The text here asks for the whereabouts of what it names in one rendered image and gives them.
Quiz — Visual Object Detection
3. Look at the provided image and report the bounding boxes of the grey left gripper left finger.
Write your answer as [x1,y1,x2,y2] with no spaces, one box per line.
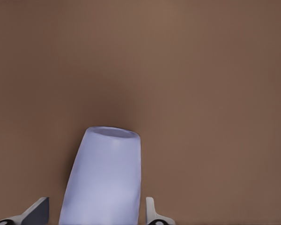
[0,197,50,225]

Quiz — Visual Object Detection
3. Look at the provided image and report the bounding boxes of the pale lilac cup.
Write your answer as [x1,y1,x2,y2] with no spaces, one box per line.
[58,126,141,225]

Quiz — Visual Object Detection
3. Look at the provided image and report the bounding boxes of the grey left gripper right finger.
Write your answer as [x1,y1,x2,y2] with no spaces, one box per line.
[145,197,176,225]

